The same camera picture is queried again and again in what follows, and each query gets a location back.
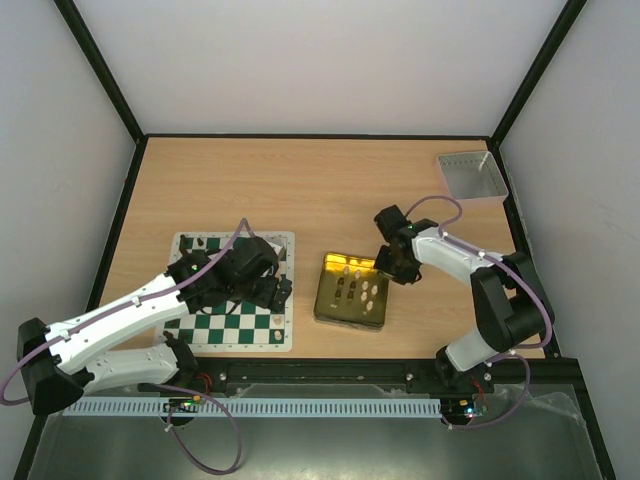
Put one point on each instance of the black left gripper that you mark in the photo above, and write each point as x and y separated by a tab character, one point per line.
265	299

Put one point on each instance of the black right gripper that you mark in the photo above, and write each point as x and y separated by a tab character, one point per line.
395	267

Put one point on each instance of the yellow transparent piece tray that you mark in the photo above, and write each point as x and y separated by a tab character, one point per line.
351	293

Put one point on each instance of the green white chess board mat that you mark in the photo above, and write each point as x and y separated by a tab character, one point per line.
228	329

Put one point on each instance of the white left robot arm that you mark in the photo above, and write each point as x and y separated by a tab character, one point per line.
61	362

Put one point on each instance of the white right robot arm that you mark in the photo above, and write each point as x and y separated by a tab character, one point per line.
509	301

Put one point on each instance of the grey metal tin box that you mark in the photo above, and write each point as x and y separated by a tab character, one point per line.
472	178

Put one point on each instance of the light blue slotted cable duct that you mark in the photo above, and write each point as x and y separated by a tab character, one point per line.
256	408

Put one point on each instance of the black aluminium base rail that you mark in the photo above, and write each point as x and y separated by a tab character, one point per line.
414	376

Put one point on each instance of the black cage frame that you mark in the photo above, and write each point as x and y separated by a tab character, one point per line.
561	27

